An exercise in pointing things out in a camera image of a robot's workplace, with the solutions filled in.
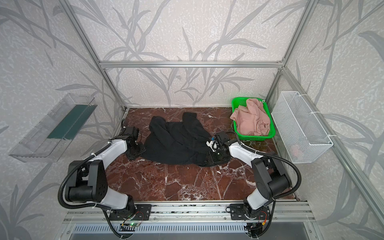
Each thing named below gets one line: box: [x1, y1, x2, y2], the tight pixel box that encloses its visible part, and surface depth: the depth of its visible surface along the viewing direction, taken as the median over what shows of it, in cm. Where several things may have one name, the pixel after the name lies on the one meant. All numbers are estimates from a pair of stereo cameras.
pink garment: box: [230, 98, 270, 136], surface depth 104 cm
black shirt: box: [141, 112, 215, 166], surface depth 103 cm
